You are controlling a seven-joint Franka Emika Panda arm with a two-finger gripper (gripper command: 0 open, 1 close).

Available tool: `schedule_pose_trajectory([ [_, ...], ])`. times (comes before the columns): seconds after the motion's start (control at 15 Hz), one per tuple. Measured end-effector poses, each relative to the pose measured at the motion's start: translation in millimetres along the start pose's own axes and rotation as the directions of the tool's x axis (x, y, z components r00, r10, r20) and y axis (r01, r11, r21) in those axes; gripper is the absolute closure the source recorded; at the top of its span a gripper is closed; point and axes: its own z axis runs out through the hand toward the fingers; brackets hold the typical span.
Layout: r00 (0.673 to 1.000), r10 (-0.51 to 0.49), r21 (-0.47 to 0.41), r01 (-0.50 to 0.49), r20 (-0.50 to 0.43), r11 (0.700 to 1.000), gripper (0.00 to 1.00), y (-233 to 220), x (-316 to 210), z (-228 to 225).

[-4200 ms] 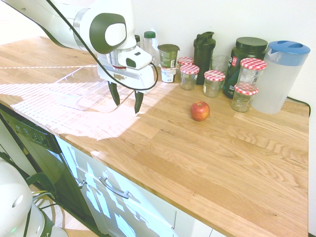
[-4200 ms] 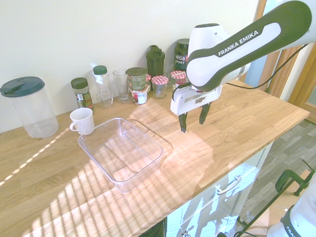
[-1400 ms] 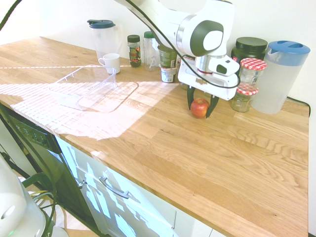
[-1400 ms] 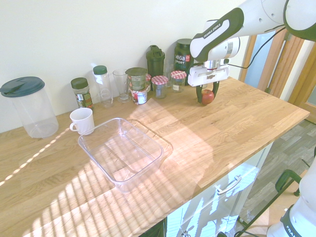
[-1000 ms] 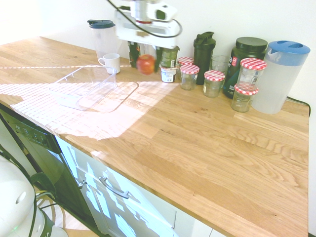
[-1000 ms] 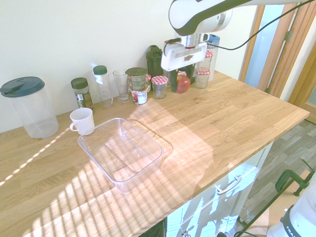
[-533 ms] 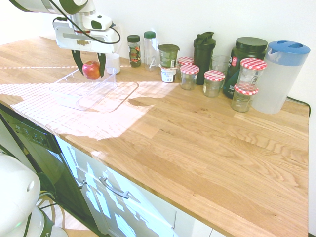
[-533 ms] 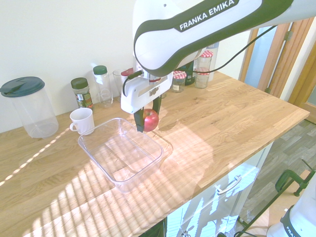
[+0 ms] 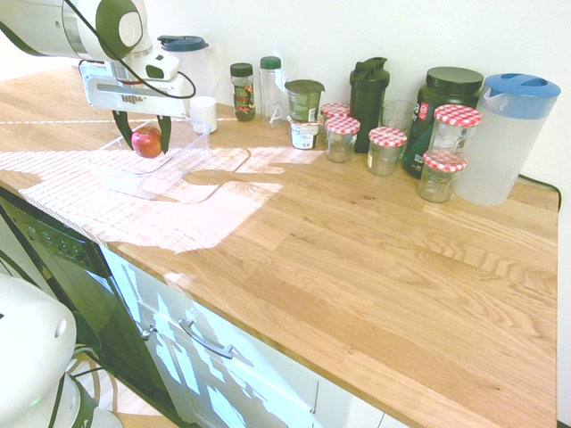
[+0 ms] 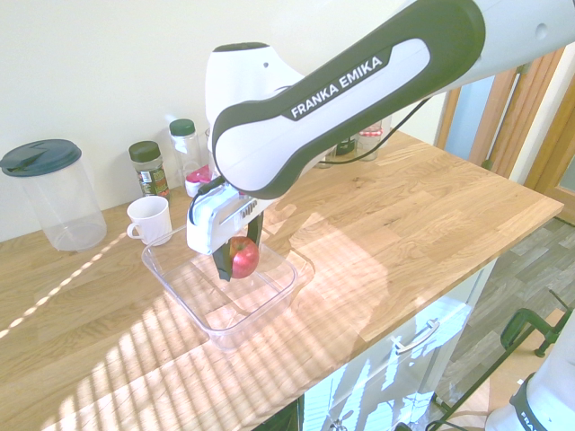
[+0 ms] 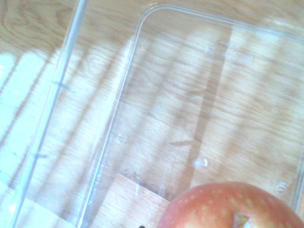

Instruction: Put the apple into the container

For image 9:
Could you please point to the clear plastic container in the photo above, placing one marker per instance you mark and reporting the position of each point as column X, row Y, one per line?
column 178, row 165

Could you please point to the metal cabinet knob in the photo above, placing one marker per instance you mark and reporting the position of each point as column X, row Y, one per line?
column 148, row 332

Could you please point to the green yogurt tub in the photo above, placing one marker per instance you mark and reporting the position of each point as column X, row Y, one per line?
column 303, row 100

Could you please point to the black dishwasher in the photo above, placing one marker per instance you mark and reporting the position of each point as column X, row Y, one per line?
column 67, row 276

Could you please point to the small white yogurt cup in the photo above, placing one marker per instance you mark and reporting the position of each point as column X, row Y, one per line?
column 305, row 134

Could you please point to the large pitcher light blue lid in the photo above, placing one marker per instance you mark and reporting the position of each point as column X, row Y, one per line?
column 504, row 142

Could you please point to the spice jar dark lid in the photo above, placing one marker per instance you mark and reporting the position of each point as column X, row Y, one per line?
column 242, row 93

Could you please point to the clear pitcher dark blue lid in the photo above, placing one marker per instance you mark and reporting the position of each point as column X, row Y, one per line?
column 198, row 62

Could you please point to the clear bottle green cap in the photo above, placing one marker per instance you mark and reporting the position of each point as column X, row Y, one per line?
column 272, row 93

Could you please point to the black protein powder tub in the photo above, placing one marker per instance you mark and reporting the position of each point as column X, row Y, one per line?
column 446, row 89

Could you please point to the glass jar red checkered lid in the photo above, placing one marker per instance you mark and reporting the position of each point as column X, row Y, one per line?
column 334, row 110
column 342, row 140
column 386, row 151

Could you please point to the red apple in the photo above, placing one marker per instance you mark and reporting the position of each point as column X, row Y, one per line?
column 146, row 142

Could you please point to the black shaker bottle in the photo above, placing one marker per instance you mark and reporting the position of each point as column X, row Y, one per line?
column 368, row 98

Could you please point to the small jar red checkered lid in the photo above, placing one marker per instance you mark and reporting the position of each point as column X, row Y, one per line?
column 439, row 180

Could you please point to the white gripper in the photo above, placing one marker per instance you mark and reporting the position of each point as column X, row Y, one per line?
column 134, row 96

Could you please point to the tall jar red checkered lid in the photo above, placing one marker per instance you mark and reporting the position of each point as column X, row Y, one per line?
column 456, row 136

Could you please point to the clear drinking glass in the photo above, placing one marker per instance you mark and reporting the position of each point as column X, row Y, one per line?
column 398, row 116

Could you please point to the white plastic cup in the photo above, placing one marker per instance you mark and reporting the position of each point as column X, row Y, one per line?
column 204, row 113

